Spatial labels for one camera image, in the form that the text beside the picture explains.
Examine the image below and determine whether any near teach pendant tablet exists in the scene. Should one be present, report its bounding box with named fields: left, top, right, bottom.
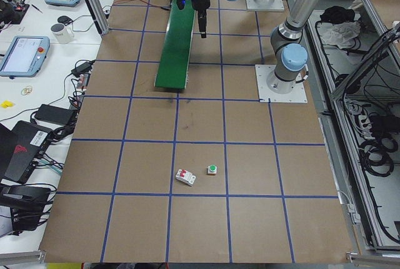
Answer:
left=1, top=36, right=50, bottom=79

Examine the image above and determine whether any green push button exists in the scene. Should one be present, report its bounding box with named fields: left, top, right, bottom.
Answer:
left=207, top=165, right=218, bottom=175

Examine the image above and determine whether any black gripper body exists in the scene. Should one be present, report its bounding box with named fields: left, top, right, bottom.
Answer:
left=191, top=0, right=210, bottom=11

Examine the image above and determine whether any black power brick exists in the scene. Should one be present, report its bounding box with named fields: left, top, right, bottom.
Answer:
left=34, top=104, right=77, bottom=125

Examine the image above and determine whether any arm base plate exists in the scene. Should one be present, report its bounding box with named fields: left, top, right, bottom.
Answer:
left=246, top=0, right=284, bottom=12
left=255, top=64, right=308, bottom=103

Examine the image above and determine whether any white red circuit breaker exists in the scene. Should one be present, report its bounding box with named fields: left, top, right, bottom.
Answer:
left=175, top=169, right=196, bottom=186

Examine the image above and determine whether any black laptop computer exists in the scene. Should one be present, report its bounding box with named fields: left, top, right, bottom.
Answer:
left=4, top=120, right=53, bottom=184

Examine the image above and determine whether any white mug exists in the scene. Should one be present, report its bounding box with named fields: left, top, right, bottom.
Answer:
left=51, top=23, right=74, bottom=44

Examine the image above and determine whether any green conveyor belt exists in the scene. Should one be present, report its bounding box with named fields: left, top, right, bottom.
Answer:
left=154, top=0, right=195, bottom=89

